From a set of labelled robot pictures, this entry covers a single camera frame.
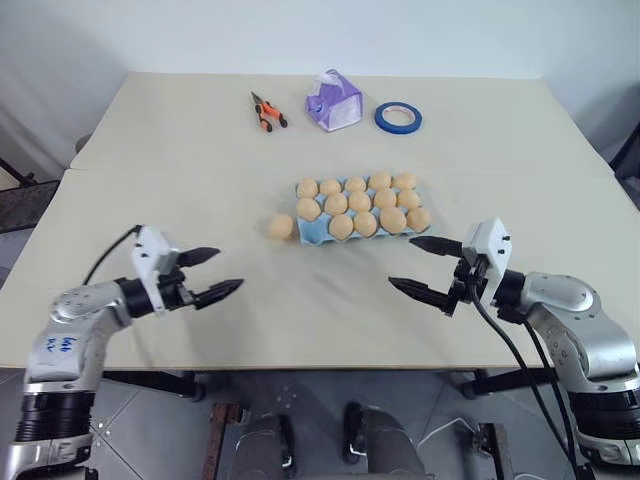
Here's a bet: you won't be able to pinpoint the white floor cable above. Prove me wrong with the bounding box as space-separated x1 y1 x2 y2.
416 416 477 452

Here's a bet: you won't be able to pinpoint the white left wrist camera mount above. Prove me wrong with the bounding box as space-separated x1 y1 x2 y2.
130 226 182 318

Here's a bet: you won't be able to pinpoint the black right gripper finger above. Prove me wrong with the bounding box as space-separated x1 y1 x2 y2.
387 276 452 308
408 235 465 259

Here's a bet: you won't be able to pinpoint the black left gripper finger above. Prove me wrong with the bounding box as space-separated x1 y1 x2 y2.
192 278 246 310
180 246 223 271

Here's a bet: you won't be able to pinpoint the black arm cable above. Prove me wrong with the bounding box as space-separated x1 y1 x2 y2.
522 319 576 480
468 279 581 480
81 225 144 287

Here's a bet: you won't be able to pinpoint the black background equipment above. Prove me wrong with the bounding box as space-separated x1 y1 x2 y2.
608 113 640 182

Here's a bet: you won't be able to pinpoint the rusty metal stand post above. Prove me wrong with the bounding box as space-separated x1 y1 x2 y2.
472 422 517 480
205 402 242 480

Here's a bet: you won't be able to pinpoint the black table frame bar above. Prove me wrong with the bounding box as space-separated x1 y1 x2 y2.
101 369 207 402
449 369 554 401

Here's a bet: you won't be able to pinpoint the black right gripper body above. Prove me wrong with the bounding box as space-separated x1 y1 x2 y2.
441 253 494 318

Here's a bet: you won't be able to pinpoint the dark textured floor mat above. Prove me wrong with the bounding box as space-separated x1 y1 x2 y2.
0 178 62 235

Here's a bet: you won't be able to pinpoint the blue egg carton tray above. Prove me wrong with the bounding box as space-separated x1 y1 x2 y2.
291 174 434 247

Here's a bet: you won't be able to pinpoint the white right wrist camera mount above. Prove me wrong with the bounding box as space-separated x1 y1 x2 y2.
460 216 513 307

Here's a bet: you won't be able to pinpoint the orange and black pliers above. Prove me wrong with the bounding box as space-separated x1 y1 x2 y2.
249 90 289 133

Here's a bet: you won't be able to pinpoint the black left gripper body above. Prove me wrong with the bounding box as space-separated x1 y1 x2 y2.
158 251 199 312

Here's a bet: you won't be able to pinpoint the blue tape roll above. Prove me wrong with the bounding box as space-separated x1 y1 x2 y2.
373 100 424 136

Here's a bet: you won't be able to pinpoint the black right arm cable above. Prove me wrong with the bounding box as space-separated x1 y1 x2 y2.
468 279 581 480
522 319 576 480

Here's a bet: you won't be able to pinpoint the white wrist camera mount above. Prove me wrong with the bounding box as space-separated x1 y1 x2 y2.
130 226 182 318
460 216 513 307

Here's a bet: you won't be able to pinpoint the purple tissue pack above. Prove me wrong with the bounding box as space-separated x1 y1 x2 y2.
304 69 365 134

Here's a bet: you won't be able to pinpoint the dark rounded robot foot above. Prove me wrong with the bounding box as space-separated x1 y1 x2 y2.
342 401 427 480
233 412 297 480

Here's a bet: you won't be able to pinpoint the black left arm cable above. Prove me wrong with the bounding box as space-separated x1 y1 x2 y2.
81 225 144 287

